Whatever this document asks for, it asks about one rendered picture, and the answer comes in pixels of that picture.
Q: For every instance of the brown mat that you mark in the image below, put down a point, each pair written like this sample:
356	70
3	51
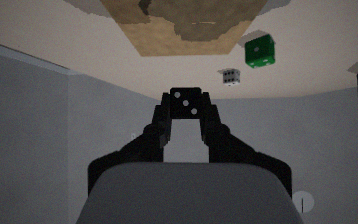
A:
183	27

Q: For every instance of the white die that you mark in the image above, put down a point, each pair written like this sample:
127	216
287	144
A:
231	77

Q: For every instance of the green die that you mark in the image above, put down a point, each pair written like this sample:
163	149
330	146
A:
260	52

